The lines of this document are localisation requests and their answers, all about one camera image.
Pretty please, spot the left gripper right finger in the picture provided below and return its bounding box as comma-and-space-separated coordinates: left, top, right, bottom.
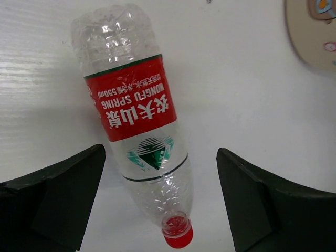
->
216, 148, 335, 251

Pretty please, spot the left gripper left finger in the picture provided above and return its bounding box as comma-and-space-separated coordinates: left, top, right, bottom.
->
1, 144, 106, 251

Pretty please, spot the red label water bottle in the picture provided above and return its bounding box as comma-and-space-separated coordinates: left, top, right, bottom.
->
71, 4, 194, 249

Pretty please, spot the beige paper bucket bin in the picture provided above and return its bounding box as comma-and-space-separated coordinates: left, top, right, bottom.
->
284, 0, 335, 74

